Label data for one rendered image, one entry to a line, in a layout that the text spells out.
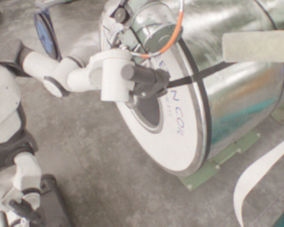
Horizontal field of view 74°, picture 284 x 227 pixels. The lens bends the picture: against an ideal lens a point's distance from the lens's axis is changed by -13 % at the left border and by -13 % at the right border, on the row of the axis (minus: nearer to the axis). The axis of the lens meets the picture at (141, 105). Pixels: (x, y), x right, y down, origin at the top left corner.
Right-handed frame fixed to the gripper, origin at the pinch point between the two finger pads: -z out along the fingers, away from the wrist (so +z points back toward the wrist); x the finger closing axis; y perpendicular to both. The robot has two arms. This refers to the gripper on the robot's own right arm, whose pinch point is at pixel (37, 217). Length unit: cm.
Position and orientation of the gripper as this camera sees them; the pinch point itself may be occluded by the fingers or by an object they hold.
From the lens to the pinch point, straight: 134.9
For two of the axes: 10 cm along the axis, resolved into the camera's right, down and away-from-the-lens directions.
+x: 8.3, 2.0, -5.2
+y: 5.1, -6.5, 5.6
